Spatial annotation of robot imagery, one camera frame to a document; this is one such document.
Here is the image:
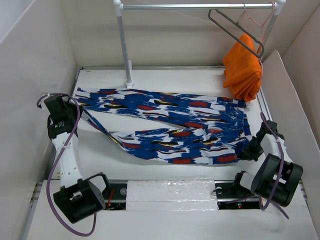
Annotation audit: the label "white clothes rack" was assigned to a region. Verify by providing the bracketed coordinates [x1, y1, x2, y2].
[113, 0, 286, 89]

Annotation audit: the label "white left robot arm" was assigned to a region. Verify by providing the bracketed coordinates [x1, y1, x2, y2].
[43, 94, 112, 224]

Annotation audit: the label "blue patterned trousers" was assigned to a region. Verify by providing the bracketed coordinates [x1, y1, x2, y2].
[75, 88, 252, 165]

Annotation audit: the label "pink wire hanger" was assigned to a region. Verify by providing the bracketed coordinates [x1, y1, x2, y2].
[236, 2, 276, 77]

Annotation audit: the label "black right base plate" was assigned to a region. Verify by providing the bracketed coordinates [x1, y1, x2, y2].
[211, 180, 260, 210]

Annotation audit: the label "orange cloth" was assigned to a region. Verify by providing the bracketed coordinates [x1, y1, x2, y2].
[222, 42, 263, 102]

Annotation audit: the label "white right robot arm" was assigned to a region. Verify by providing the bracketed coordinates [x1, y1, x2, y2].
[231, 120, 303, 207]

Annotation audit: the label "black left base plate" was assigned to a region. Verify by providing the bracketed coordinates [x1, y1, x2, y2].
[102, 180, 128, 211]

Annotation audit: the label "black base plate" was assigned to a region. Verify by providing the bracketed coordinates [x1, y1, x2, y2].
[211, 180, 260, 210]
[102, 180, 128, 211]

